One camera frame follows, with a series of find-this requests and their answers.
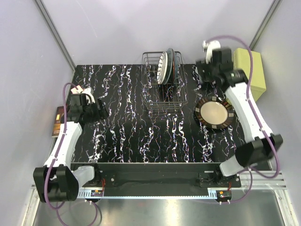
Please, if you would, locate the light teal plate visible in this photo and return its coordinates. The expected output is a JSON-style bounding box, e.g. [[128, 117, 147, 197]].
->
[[164, 48, 175, 84]]

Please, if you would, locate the white blue striped plate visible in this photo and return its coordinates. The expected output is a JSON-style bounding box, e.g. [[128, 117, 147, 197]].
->
[[157, 51, 167, 85]]

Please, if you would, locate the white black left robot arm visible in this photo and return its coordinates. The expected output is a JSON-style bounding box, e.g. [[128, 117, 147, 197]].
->
[[33, 89, 109, 203]]

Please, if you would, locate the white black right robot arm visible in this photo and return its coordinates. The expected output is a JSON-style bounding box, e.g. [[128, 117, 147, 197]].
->
[[194, 41, 283, 187]]

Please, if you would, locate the pink cube socket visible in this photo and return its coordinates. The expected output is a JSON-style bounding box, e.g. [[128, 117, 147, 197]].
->
[[71, 85, 84, 95]]

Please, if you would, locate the yellow green box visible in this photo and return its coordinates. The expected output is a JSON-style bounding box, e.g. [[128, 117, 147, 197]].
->
[[233, 48, 266, 102]]

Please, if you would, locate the dark cover book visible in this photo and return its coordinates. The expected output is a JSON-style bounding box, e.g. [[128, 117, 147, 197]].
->
[[51, 106, 64, 138]]

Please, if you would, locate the brown cream checkered plate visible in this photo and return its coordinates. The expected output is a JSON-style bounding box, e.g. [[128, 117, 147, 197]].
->
[[194, 96, 234, 129]]

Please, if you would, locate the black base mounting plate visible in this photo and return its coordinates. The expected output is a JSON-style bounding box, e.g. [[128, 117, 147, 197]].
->
[[79, 163, 249, 199]]

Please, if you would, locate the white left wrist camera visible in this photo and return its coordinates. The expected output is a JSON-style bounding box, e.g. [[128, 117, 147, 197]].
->
[[81, 88, 95, 105]]

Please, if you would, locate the dark wire dish rack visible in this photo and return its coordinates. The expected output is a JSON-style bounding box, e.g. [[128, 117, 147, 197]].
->
[[142, 51, 188, 113]]

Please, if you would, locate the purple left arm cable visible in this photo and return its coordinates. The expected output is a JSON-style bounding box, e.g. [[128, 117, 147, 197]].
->
[[44, 82, 104, 224]]

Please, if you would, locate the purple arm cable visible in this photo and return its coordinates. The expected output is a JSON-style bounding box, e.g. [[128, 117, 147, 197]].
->
[[44, 82, 104, 224], [188, 35, 280, 205]]

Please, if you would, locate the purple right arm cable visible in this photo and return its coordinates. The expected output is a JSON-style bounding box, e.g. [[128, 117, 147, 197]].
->
[[188, 35, 280, 205]]

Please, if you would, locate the aluminium rail frame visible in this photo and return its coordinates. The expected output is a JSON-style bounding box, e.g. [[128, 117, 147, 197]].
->
[[22, 171, 301, 226]]

